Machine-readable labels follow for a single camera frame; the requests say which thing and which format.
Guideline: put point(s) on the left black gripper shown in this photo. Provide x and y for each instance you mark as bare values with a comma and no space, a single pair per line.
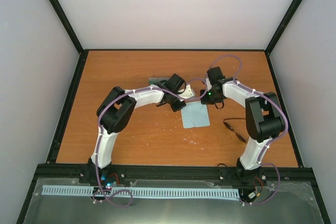
176,107

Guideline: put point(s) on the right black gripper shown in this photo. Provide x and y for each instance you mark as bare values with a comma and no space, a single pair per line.
205,101

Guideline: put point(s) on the light blue cleaning cloth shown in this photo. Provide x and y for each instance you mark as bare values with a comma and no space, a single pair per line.
195,114

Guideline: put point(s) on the grey glasses case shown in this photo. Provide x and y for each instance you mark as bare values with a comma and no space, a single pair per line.
153,80

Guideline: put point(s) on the black sunglasses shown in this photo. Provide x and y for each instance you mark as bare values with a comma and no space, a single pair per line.
229,127

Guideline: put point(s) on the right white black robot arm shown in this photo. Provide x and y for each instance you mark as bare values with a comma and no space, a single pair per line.
264,119

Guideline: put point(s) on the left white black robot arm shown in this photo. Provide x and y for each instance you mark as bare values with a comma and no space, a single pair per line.
116,110

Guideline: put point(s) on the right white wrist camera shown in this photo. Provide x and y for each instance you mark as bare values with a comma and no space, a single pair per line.
208,84

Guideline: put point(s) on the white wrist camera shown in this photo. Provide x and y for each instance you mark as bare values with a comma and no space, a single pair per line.
186,93
208,84

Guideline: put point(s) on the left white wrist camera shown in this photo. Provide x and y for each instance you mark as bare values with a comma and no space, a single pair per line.
186,93

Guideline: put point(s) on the right black frame post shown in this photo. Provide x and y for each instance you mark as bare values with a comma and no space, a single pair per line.
289,14

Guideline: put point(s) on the black frame post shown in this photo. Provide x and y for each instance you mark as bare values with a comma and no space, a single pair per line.
66,24
289,14

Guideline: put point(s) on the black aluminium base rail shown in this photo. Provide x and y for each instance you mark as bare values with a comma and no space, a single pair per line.
127,173

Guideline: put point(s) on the light blue cable duct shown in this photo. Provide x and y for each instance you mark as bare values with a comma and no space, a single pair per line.
146,193

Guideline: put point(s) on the left black frame post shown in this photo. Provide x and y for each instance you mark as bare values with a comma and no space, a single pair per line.
66,24

